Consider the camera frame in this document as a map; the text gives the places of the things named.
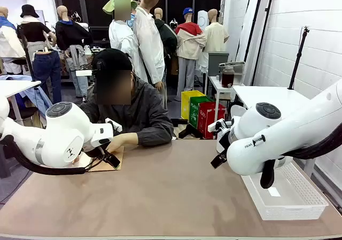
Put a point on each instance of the yellow recycling bag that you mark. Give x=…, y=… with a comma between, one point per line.
x=185, y=103

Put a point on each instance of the spiral notebook brown cover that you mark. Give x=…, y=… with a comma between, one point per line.
x=85, y=161

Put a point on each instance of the black wall pole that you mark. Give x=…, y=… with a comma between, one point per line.
x=253, y=18
x=264, y=34

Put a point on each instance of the mannequin in dark green hoodie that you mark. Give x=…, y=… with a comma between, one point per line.
x=168, y=37

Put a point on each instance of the black stand pole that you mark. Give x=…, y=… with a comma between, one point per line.
x=26, y=53

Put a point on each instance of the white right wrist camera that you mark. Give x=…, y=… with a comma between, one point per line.
x=215, y=125

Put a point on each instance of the grey plastic stool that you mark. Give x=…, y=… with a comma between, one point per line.
x=4, y=168

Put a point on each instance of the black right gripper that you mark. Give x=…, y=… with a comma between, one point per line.
x=224, y=157

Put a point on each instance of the person's left hand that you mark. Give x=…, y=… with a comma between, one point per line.
x=123, y=141

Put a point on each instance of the person in grey jacket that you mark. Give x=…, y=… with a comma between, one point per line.
x=144, y=111

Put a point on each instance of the dark blue jeans torso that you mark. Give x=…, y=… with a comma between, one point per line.
x=46, y=69

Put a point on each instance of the white table with white legs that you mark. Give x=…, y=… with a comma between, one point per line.
x=16, y=86

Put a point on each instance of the metal trays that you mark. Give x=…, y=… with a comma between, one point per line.
x=239, y=66

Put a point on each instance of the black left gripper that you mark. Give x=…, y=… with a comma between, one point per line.
x=97, y=151

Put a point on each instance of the black cap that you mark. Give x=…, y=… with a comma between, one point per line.
x=112, y=59

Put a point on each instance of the person's left forearm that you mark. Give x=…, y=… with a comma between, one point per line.
x=155, y=137

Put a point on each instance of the mannequin with black bucket hat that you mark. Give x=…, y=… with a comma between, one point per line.
x=33, y=31

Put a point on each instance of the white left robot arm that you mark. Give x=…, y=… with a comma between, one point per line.
x=61, y=133

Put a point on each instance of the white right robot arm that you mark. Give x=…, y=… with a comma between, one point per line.
x=267, y=149

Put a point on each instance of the white plastic basket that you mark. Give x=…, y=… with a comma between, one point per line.
x=294, y=213

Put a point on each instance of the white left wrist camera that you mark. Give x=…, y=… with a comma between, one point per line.
x=113, y=124

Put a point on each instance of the person's right hand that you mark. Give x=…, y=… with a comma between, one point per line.
x=77, y=159

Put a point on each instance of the grey cabinet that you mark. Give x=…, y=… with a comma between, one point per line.
x=217, y=61

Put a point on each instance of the mannequin in cream shirt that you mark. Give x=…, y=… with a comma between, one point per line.
x=216, y=37

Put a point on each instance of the mannequin blue cap red jacket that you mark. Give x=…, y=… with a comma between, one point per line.
x=188, y=45

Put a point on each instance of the mannequin in black sweater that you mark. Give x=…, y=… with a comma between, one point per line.
x=70, y=34

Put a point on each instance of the green recycling bag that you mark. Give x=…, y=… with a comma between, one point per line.
x=195, y=111

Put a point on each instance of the red recycling bag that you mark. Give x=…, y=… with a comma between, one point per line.
x=205, y=122

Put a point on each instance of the brown glass jar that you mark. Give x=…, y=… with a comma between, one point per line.
x=228, y=78

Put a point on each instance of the wooden boards with black brackets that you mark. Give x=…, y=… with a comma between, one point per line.
x=187, y=133

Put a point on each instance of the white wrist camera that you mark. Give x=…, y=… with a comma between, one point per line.
x=113, y=124
x=215, y=125

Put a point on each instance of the figure in green checked hat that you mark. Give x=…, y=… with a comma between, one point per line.
x=121, y=39

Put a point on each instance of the tall mannequin in white shirt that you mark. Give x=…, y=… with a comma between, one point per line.
x=149, y=47

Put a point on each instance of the small white side table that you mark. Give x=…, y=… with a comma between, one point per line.
x=213, y=82

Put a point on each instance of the blue cloth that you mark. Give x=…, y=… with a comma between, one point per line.
x=40, y=98

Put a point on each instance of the mannequin in blue white top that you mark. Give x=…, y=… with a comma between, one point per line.
x=8, y=42

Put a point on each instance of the black tripod stand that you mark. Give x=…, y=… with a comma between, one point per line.
x=296, y=63

